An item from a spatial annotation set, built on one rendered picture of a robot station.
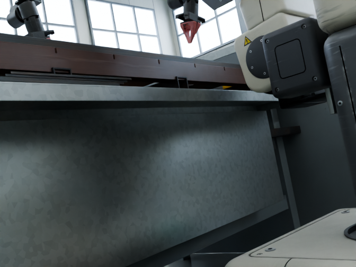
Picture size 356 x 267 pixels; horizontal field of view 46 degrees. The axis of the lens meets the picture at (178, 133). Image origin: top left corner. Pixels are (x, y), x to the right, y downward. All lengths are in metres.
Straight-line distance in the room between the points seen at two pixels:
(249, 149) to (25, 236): 0.89
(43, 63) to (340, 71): 0.62
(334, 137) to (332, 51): 1.18
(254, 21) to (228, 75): 0.51
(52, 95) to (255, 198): 0.93
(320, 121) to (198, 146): 0.84
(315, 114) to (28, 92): 1.48
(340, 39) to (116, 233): 0.62
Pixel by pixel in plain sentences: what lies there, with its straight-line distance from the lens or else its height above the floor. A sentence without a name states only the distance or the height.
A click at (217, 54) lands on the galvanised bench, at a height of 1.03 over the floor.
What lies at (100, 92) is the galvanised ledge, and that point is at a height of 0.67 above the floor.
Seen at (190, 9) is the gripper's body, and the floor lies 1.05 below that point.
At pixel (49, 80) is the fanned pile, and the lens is 0.84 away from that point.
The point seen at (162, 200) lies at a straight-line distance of 1.11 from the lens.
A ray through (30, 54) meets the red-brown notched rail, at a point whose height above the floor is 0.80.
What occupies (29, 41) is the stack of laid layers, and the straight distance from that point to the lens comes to 1.06.
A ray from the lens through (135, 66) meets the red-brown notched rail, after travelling 1.19.
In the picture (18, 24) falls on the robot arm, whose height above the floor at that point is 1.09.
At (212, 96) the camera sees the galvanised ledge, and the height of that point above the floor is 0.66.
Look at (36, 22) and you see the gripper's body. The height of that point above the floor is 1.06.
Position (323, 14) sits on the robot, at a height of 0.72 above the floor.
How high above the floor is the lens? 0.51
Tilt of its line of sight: 4 degrees up
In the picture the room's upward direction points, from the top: 11 degrees counter-clockwise
